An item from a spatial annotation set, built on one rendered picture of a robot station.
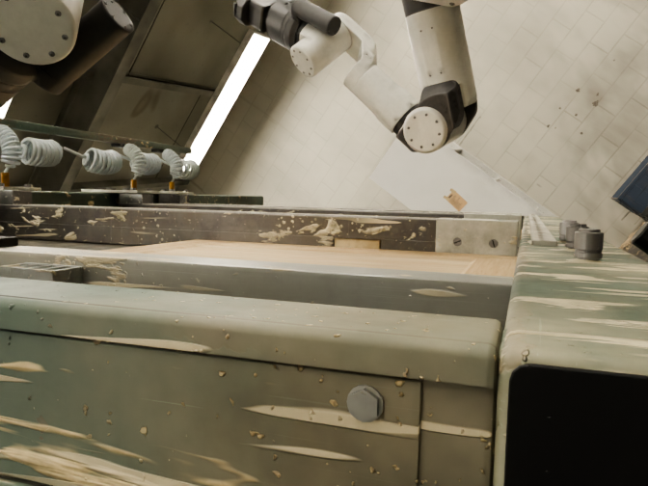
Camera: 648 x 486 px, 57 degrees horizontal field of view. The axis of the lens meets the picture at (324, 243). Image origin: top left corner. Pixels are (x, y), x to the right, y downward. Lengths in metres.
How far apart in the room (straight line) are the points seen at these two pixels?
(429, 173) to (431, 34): 3.85
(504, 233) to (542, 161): 5.19
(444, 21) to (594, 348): 0.83
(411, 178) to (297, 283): 4.39
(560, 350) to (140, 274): 0.43
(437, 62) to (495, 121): 5.16
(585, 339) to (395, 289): 0.25
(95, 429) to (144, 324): 0.06
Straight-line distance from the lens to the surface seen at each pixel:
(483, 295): 0.48
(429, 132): 1.02
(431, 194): 4.85
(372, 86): 1.09
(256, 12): 1.23
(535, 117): 6.15
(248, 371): 0.26
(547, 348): 0.23
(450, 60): 1.02
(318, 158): 6.64
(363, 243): 1.00
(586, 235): 0.58
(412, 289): 0.48
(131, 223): 1.20
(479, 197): 4.79
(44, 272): 0.60
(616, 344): 0.25
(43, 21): 0.52
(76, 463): 0.33
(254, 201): 2.57
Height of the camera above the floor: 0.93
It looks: 12 degrees up
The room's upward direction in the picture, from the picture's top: 51 degrees counter-clockwise
